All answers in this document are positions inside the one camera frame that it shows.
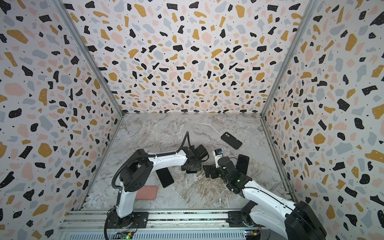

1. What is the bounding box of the silver edged phone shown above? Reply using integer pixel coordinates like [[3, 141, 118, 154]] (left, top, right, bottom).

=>
[[156, 168, 175, 188]]

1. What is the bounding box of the pink phone case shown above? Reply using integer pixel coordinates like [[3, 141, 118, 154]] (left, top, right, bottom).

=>
[[135, 186, 158, 201]]

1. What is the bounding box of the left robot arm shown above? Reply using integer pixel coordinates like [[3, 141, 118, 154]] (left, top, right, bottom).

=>
[[111, 145, 209, 219]]

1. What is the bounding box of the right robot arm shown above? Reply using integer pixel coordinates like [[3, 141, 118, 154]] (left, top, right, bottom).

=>
[[203, 157, 327, 240]]

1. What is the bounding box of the blue edged phone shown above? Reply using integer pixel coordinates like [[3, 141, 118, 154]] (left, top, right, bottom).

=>
[[236, 154, 250, 175]]

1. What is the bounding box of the black phone case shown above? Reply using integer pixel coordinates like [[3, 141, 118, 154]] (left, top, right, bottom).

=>
[[221, 132, 243, 150]]

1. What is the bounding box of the right circuit board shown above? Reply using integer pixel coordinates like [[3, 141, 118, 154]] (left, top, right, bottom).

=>
[[245, 230, 261, 240]]

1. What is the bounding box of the circuit board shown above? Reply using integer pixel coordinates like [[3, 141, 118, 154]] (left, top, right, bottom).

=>
[[245, 230, 261, 240], [113, 231, 135, 240]]

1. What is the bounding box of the left circuit board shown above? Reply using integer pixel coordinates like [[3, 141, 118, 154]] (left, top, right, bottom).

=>
[[113, 231, 135, 240]]

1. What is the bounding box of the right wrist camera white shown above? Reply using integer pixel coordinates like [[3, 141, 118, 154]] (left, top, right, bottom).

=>
[[213, 149, 223, 168]]

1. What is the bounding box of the black corrugated cable left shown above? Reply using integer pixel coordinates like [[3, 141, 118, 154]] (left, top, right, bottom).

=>
[[103, 131, 191, 240]]

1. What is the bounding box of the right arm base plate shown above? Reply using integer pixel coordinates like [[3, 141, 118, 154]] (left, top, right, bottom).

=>
[[226, 211, 255, 228]]

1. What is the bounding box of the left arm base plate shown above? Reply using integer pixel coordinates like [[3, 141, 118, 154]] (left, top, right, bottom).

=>
[[105, 210, 149, 229]]

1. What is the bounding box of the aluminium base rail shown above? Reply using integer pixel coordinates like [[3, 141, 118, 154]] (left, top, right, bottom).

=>
[[56, 208, 316, 240]]

